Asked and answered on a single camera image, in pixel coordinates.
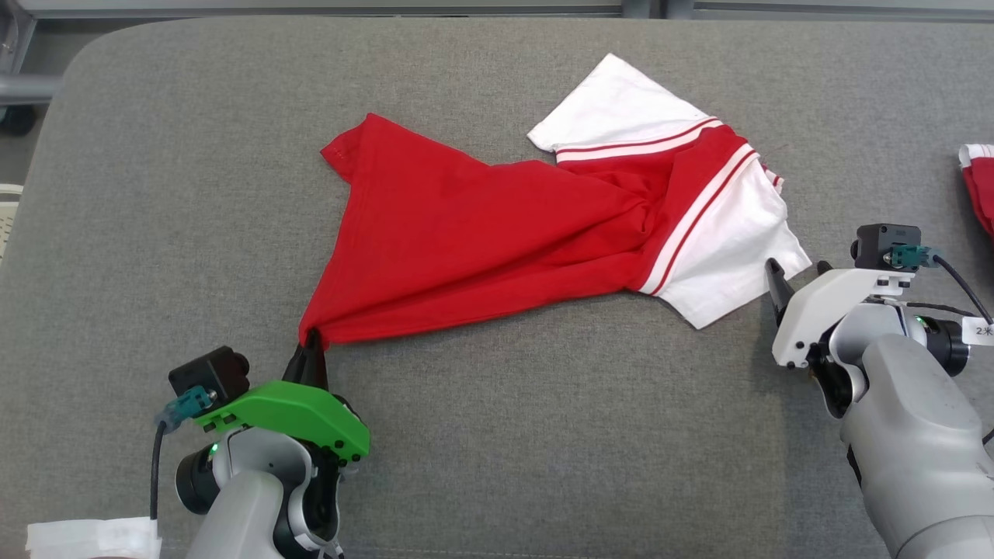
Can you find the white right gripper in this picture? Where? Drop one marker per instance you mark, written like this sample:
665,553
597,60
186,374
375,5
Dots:
823,303

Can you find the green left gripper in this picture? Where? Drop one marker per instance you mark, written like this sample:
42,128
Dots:
295,411

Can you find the red shorts with white stripe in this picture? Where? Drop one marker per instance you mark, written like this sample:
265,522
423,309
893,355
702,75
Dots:
982,190

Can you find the red and white jersey shirt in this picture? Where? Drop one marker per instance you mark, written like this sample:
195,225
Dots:
466,225

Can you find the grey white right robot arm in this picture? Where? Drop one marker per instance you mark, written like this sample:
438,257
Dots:
908,435

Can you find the white crumpled sheet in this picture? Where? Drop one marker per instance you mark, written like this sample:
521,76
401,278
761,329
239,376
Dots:
85,539

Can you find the white laundry basket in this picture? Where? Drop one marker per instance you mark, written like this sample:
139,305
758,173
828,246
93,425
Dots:
8,221

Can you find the black caster wheel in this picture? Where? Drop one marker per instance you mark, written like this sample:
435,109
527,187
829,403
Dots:
15,120

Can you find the grey metal bar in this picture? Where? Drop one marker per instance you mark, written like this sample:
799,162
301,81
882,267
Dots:
23,88

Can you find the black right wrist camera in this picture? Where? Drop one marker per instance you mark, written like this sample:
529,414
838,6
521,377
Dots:
885,244

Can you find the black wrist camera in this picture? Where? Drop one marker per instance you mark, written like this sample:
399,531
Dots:
210,373
885,244

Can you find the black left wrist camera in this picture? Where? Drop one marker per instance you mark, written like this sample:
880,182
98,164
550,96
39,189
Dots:
210,373

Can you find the teal right camera connector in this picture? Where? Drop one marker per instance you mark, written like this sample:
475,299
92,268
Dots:
910,256

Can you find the teal camera connector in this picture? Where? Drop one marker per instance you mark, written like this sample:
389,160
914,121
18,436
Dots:
186,405
910,256

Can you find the teal left camera connector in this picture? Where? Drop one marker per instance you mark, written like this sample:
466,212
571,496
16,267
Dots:
186,405

